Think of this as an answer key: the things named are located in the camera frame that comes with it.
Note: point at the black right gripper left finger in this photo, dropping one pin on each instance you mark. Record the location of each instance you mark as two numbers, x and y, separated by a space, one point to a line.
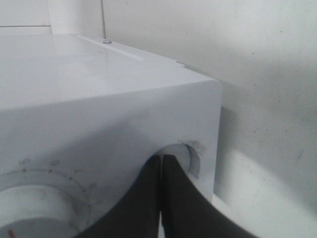
136 215

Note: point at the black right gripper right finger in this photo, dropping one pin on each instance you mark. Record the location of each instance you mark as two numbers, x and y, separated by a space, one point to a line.
186 213

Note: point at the round white door button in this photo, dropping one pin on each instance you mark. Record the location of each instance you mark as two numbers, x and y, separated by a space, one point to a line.
186 155

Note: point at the lower white timer knob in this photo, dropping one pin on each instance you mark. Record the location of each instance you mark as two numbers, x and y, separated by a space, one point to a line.
42 204

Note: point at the white microwave oven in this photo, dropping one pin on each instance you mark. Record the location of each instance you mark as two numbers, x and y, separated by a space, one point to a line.
98 111

